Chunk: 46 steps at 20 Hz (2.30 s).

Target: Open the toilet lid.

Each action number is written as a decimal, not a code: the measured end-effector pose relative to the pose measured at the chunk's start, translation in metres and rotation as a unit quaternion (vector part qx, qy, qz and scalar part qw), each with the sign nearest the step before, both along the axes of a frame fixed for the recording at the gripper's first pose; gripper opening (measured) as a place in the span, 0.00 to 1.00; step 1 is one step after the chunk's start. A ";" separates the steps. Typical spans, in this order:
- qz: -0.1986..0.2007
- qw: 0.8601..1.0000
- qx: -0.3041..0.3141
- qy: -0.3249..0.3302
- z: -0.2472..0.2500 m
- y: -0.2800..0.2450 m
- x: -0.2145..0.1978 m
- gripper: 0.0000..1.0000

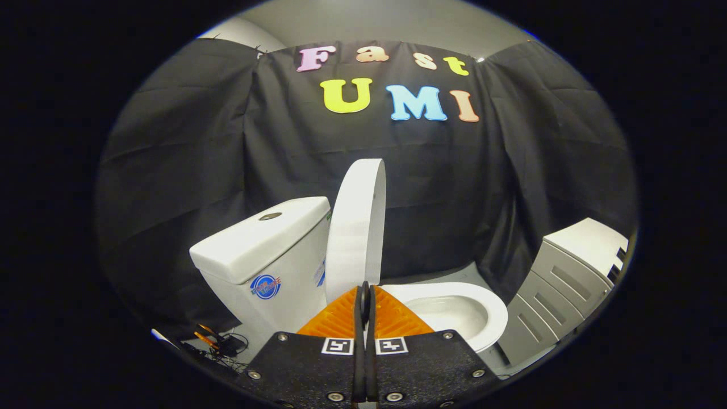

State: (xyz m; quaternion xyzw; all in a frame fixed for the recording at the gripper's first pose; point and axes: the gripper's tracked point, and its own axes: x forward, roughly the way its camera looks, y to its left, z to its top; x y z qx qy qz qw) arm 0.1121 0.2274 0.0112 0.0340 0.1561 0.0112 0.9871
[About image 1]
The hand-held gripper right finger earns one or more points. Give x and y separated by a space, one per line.
426 369

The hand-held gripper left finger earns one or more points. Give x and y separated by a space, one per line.
306 369

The round black lid tab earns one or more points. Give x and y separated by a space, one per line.
366 300

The white toilet lid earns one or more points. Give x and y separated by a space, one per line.
355 227

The orange black tool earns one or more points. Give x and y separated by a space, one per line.
207 336

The silver flush button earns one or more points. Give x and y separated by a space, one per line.
270 216

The grey drawer cabinet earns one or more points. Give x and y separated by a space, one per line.
568 272

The black backdrop cloth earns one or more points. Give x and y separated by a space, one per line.
227 142

